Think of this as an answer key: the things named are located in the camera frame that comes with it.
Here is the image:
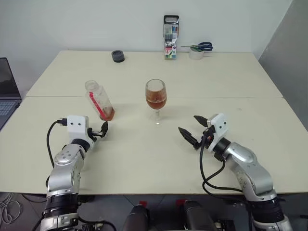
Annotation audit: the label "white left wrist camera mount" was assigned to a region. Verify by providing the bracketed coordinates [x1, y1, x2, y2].
[66, 115, 95, 152]

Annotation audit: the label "clear wine glass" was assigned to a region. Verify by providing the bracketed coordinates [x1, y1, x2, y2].
[145, 78, 167, 122]

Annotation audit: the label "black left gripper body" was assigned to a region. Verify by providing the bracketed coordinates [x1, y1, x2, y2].
[87, 128, 103, 141]

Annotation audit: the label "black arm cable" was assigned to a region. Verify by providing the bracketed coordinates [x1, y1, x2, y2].
[46, 117, 68, 169]
[199, 131, 244, 195]

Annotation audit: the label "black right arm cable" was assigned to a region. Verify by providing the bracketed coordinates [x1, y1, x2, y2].
[199, 131, 244, 195]

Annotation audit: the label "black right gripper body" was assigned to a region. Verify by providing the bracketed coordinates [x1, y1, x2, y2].
[200, 126, 216, 151]

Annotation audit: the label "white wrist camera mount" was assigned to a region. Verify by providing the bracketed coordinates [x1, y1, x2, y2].
[66, 115, 95, 152]
[206, 113, 228, 153]

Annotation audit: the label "blue handled scissors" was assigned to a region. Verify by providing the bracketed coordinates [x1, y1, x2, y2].
[180, 42, 214, 51]

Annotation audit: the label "white floor cable bundle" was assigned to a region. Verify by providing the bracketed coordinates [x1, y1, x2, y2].
[0, 192, 21, 224]

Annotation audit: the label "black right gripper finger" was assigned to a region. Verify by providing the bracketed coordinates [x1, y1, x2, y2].
[193, 115, 208, 128]
[178, 127, 201, 150]

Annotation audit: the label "dark rounded shape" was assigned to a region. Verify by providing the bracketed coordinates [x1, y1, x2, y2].
[123, 204, 150, 231]
[182, 201, 212, 231]

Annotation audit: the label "clear plastic bottle red label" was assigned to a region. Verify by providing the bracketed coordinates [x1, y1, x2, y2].
[84, 80, 115, 121]

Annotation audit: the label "clear tape roll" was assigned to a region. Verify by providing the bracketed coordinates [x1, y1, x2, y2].
[188, 47, 205, 60]

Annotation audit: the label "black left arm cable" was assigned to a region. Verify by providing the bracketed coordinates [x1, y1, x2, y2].
[46, 117, 68, 169]

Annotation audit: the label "dark grey laptop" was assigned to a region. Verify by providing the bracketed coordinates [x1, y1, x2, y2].
[0, 57, 22, 130]

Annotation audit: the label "marker pen set box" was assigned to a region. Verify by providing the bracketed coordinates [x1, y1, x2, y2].
[162, 15, 180, 60]

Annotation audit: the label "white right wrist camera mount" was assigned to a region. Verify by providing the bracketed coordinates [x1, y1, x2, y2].
[206, 113, 228, 153]

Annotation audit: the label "black bottle cap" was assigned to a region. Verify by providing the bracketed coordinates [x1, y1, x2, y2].
[111, 50, 126, 64]

